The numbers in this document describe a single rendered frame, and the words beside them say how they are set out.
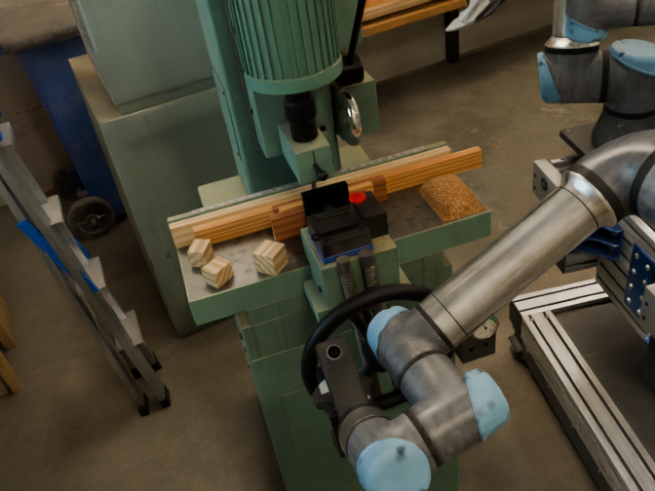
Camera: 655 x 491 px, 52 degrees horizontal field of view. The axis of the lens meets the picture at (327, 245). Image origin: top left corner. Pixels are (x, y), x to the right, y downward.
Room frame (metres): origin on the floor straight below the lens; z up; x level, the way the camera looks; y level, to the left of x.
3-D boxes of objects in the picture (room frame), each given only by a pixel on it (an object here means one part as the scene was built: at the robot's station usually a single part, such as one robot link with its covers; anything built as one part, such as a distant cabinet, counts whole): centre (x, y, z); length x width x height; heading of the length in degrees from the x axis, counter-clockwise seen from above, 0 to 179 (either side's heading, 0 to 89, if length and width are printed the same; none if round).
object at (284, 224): (1.10, 0.00, 0.93); 0.20 x 0.02 x 0.05; 102
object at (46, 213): (1.60, 0.75, 0.58); 0.27 x 0.25 x 1.16; 107
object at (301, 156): (1.18, 0.01, 1.03); 0.14 x 0.07 x 0.09; 12
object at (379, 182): (1.14, -0.02, 0.93); 0.24 x 0.02 x 0.05; 102
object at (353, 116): (1.31, -0.09, 1.02); 0.12 x 0.03 x 0.12; 12
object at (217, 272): (0.99, 0.21, 0.92); 0.04 x 0.04 x 0.03; 45
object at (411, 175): (1.17, -0.05, 0.92); 0.62 x 0.02 x 0.04; 102
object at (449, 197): (1.12, -0.26, 0.92); 0.14 x 0.09 x 0.04; 12
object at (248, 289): (1.05, -0.02, 0.87); 0.61 x 0.30 x 0.06; 102
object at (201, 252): (1.05, 0.24, 0.92); 0.04 x 0.03 x 0.04; 164
